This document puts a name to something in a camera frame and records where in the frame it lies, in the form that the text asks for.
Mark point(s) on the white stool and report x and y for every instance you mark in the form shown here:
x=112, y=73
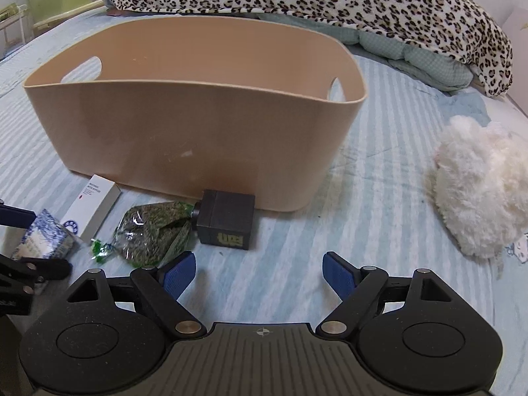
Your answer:
x=12, y=24

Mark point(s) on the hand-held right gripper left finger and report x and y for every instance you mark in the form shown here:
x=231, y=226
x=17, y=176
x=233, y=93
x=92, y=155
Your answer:
x=183, y=272

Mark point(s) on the white rectangular carton box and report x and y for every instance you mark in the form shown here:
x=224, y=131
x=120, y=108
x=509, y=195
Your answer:
x=97, y=202

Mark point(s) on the green checked quilt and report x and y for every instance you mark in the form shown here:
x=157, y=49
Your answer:
x=412, y=62

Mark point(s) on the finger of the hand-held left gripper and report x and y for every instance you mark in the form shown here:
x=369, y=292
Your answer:
x=37, y=269
x=16, y=214

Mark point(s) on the blue and white patterned packet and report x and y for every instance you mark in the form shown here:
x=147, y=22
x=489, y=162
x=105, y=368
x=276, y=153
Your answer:
x=45, y=235

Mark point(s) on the beige plastic storage basket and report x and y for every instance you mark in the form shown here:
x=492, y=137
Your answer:
x=185, y=132

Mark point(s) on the green wrapped candy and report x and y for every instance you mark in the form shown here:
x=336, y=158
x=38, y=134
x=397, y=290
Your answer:
x=101, y=250

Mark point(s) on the clear bag of dried herbs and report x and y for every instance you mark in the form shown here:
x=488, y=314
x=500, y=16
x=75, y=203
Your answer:
x=152, y=231

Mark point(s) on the dark grey square box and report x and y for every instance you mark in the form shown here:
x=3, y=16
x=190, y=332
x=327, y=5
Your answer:
x=225, y=218

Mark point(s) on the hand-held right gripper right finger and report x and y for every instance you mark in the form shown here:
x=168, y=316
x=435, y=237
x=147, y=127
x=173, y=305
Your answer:
x=333, y=272

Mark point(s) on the white fluffy plush toy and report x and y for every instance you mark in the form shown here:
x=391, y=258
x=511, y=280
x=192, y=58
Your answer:
x=478, y=189

